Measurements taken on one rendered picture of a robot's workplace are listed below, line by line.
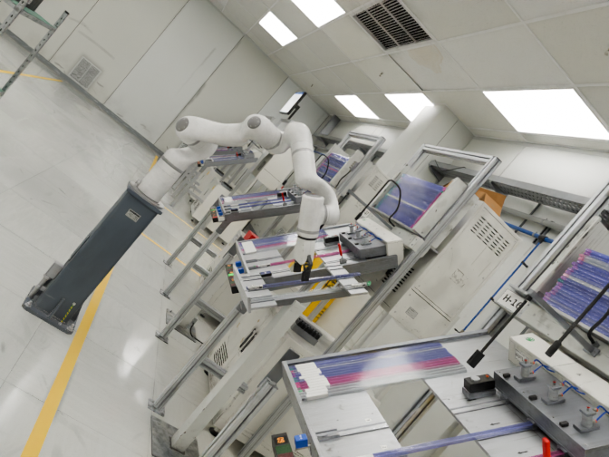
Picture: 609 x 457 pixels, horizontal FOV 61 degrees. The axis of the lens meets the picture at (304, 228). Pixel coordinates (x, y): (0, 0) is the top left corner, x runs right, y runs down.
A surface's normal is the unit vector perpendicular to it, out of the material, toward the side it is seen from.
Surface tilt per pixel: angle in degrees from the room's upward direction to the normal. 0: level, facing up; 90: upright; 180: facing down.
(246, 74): 90
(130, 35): 90
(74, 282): 90
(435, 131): 90
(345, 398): 45
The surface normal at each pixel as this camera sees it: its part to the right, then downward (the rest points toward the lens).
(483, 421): -0.05, -0.97
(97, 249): 0.27, 0.27
